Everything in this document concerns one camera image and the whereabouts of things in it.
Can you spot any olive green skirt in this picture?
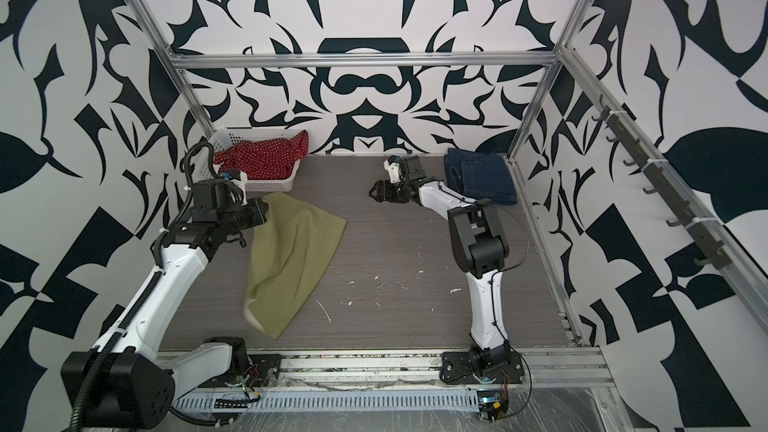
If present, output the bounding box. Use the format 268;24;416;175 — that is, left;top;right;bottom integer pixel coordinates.
243;192;347;340

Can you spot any blue denim skirt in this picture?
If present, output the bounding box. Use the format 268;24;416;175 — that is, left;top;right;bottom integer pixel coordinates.
443;148;518;205

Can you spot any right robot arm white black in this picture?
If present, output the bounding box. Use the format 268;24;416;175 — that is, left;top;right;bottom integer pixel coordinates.
369;156;511;367

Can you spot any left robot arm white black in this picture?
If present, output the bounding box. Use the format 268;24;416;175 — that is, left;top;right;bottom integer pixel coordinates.
61;169;268;431

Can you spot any red polka dot skirt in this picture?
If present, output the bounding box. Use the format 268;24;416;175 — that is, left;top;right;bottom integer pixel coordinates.
214;131;309;180

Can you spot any small circuit board right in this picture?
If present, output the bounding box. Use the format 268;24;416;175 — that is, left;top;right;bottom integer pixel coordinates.
477;389;509;422

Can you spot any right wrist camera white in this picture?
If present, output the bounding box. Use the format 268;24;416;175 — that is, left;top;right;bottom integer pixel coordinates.
384;156;402;184

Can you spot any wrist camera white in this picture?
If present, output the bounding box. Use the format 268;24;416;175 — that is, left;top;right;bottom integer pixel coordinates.
220;169;247;205
384;156;402;184

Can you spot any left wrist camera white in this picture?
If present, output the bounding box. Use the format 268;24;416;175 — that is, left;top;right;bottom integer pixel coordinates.
220;169;247;205

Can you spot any aluminium frame crossbar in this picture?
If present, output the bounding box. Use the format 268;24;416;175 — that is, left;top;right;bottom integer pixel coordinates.
169;51;556;70

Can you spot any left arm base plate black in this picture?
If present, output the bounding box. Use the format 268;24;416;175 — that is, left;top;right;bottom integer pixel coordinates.
212;353;283;388

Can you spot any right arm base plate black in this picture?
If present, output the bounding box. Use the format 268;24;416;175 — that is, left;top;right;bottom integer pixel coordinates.
439;348;527;385

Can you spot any black corrugated cable left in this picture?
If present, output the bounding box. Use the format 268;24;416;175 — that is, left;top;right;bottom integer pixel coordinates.
65;139;217;432

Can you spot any white slotted cable duct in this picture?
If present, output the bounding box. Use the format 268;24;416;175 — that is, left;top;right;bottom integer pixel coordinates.
174;389;479;414

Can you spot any aluminium front rail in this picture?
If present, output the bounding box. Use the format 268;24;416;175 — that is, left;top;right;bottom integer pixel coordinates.
101;346;616;394

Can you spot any grey wall hook rail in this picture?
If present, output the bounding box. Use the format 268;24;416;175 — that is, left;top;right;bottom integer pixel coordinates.
593;95;733;270

